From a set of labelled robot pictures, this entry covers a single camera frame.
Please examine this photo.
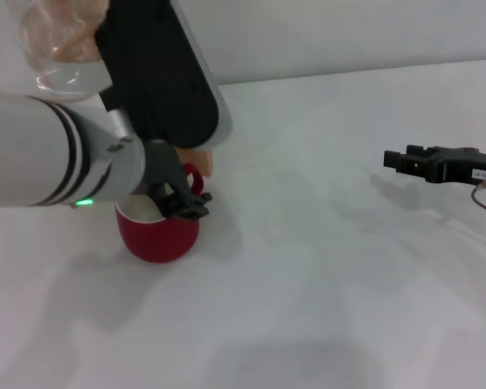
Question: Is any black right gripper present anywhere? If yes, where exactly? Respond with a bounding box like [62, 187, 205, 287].
[382, 143, 486, 187]

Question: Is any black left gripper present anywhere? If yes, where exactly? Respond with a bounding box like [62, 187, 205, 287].
[139, 139, 214, 223]

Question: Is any red cup with white inside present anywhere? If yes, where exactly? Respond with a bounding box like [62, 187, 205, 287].
[114, 162, 207, 265]

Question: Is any wooden dispenser stand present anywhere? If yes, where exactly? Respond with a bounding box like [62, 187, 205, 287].
[174, 144, 215, 179]

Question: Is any clear glass water dispenser jar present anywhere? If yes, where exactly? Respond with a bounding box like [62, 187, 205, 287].
[15, 0, 113, 101]

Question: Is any right gripper cable with plug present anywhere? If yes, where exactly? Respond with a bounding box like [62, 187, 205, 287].
[470, 174, 486, 220]

